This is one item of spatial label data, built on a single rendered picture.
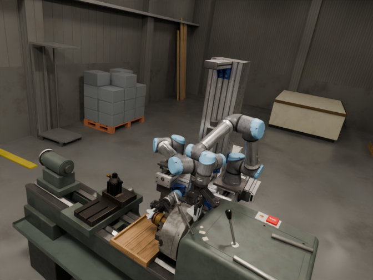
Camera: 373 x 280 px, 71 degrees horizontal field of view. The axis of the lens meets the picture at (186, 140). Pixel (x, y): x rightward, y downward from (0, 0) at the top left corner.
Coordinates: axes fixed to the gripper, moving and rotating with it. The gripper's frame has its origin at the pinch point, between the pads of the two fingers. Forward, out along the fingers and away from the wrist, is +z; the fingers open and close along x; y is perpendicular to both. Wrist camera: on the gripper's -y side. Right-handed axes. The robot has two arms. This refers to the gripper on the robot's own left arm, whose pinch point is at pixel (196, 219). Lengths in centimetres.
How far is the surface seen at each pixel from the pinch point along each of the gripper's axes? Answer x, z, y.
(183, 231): -1.4, 10.9, 5.9
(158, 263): -8.7, 43.6, 20.4
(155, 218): -11.1, 18.5, 30.8
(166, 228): 0.1, 13.3, 15.8
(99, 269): -8, 76, 65
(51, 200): -3, 44, 120
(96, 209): -7, 32, 76
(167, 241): 1.5, 19.2, 12.2
